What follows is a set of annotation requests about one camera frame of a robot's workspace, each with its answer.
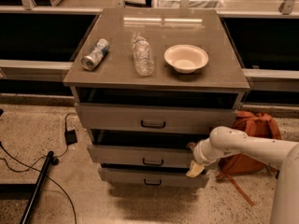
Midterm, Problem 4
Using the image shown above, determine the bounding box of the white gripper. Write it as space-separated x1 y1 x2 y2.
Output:
186 139 219 178

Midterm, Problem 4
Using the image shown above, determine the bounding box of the grey drawer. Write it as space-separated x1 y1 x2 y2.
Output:
75 103 236 134
87 130 207 168
98 165 209 188

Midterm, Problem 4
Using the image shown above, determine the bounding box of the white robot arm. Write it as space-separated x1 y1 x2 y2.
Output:
187 126 299 224

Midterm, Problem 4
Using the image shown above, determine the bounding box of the grey bottom drawer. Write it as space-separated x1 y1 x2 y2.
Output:
98 165 209 188

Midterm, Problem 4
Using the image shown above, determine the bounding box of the grey drawer cabinet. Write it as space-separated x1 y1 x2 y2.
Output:
64 8 250 174

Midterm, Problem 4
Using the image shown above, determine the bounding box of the grey top drawer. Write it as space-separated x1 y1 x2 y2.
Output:
75 103 236 134

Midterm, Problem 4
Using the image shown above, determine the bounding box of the orange backpack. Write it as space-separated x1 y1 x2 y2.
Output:
217 111 281 206

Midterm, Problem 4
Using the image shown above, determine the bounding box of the white paper bowl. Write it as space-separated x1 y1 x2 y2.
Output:
164 45 209 74

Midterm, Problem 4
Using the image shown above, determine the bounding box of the clear plastic water bottle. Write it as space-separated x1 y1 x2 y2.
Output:
133 36 155 76

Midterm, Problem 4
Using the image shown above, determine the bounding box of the black power adapter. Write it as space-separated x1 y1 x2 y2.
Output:
64 130 78 146

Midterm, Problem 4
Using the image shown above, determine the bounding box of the silver blue drink can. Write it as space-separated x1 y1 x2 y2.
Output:
81 38 109 71

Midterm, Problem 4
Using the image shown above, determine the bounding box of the black metal pole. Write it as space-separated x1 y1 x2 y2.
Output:
20 151 54 224

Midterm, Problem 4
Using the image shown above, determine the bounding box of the black floor cable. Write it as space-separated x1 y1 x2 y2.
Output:
0 112 78 224

